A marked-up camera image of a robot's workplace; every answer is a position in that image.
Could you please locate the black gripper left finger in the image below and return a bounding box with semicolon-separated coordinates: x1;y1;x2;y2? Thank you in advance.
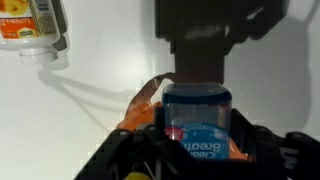
73;105;201;180

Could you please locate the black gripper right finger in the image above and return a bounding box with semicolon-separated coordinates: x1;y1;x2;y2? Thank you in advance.
229;107;320;180

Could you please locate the blue mouthwash bottle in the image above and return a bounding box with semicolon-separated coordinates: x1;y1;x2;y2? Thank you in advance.
161;82;233;162

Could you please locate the yellow bottle black cap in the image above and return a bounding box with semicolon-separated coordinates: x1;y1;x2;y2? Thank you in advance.
124;170;153;180

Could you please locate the orange plastic bag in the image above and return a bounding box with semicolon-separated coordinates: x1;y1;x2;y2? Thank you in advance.
115;71;252;162

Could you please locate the white bottle with orange label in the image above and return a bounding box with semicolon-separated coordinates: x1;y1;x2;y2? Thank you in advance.
0;0;69;66

